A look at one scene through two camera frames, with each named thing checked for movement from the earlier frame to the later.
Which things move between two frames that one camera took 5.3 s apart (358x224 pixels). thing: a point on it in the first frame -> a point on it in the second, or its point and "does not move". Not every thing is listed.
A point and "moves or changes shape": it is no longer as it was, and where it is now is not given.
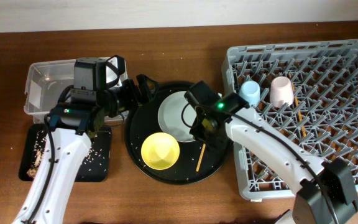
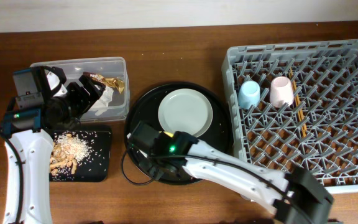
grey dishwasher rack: x=322 y=95 does not move
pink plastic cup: x=281 y=91 does not move
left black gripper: x=137 y=92 -> x=81 y=94
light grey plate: x=176 y=115 does not move
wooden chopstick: x=298 y=106 does not move
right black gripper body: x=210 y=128 -> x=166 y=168
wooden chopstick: x=201 y=157 moves or changes shape
